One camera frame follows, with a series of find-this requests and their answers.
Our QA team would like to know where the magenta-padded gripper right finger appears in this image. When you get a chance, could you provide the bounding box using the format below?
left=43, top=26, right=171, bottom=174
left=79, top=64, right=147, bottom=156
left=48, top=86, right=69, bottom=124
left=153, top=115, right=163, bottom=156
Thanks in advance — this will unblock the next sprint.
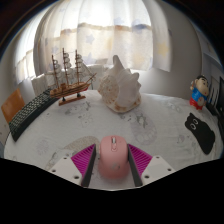
left=127, top=143, right=177, bottom=188

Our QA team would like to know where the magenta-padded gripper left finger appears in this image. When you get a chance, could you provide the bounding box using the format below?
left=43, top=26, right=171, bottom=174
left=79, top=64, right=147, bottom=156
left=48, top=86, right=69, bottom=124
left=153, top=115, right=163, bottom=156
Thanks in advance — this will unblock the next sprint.
left=48, top=143, right=98, bottom=188

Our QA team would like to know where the pink computer mouse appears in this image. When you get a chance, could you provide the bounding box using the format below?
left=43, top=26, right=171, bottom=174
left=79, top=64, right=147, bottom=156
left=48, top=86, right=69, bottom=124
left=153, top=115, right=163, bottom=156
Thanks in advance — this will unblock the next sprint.
left=97, top=134, right=131, bottom=179

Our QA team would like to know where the black bear-shaped mouse pad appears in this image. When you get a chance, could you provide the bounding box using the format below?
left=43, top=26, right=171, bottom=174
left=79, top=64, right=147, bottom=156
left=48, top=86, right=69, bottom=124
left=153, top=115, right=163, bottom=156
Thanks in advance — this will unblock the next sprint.
left=184, top=112, right=216, bottom=156

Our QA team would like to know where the white printed tablecloth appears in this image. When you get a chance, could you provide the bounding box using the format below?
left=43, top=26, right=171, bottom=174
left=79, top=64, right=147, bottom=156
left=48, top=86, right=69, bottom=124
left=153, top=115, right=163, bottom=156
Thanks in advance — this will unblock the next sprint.
left=3, top=89, right=224, bottom=191

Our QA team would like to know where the black keyboard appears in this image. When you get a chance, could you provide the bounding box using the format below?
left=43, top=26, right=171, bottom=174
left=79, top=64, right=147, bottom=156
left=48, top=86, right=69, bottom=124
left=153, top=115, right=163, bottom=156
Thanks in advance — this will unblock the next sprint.
left=8, top=88, right=59, bottom=143

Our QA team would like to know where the wooden model sailing ship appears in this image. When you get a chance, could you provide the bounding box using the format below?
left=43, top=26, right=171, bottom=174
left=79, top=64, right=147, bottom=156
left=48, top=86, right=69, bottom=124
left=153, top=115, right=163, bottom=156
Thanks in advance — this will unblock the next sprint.
left=46, top=47, right=98, bottom=107

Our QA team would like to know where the large white conch shell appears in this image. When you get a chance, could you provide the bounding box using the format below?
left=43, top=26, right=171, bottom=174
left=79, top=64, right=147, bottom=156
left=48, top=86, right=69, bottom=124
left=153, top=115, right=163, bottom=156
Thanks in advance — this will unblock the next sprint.
left=97, top=54, right=143, bottom=114

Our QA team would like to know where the white radiator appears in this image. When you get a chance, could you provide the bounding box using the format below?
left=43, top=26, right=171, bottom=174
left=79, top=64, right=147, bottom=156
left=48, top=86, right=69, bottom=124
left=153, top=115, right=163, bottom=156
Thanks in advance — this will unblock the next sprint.
left=31, top=61, right=109, bottom=98

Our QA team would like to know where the cartoon boy figurine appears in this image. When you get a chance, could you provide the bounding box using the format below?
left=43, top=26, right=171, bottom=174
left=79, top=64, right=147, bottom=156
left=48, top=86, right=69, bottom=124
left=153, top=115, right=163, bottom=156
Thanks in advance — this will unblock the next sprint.
left=189, top=74, right=211, bottom=111

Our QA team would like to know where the black router with antennas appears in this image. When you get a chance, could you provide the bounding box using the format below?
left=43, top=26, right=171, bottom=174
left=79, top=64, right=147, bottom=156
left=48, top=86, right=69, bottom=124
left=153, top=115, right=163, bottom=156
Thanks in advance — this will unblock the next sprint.
left=206, top=77, right=219, bottom=116

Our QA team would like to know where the white star-print curtain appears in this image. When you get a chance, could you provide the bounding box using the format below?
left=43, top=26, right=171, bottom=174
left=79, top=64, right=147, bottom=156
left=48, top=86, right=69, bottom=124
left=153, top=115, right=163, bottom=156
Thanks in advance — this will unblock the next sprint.
left=13, top=0, right=171, bottom=84

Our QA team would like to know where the white shelf unit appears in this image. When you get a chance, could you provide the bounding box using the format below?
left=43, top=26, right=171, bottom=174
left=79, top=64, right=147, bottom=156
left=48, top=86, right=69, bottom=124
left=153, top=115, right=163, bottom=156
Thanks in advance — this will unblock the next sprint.
left=199, top=29, right=224, bottom=83

